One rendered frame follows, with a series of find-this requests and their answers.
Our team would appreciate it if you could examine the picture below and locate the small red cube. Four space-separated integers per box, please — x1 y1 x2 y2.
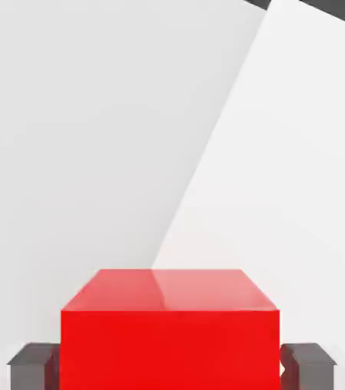
59 268 281 390

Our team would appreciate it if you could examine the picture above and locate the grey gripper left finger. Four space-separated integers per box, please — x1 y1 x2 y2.
0 342 62 390

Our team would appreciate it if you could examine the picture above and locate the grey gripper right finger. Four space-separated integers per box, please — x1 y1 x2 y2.
280 342 345 390

